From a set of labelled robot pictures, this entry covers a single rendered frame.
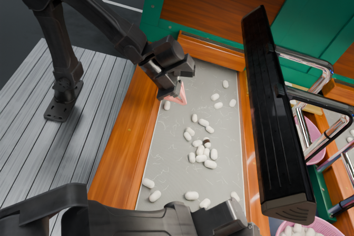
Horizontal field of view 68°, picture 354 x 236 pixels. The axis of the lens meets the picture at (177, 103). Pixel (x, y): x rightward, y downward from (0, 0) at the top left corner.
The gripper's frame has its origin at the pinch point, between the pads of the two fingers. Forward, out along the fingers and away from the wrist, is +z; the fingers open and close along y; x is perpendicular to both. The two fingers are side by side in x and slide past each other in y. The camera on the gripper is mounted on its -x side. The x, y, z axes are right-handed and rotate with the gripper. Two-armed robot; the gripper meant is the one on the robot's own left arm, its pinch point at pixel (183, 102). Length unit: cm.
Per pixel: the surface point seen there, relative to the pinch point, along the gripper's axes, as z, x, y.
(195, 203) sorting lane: 11.5, 0.2, -28.2
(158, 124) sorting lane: 0.4, 9.6, -5.2
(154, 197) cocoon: 1.5, 6.2, -30.2
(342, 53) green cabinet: 34, -49, 36
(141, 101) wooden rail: -6.6, 12.3, 0.3
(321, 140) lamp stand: 9.6, -33.7, -19.8
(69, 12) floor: -26, 129, 158
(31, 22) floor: -41, 142, 127
